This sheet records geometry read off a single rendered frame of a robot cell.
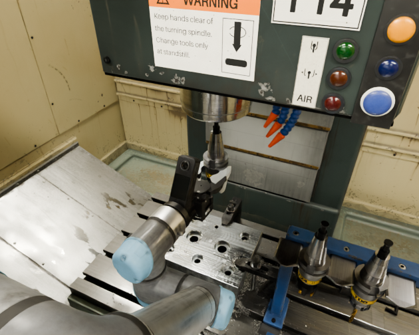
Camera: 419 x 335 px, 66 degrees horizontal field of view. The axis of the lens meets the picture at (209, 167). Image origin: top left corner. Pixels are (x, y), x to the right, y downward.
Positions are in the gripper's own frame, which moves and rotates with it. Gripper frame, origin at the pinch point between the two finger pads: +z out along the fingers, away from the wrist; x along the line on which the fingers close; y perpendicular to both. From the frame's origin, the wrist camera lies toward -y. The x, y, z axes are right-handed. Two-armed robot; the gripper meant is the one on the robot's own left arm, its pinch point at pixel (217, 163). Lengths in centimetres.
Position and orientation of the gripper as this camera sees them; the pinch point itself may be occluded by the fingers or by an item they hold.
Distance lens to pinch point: 81.8
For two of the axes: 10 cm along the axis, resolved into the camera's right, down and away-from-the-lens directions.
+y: 0.1, 8.1, 5.9
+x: 8.7, 2.9, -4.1
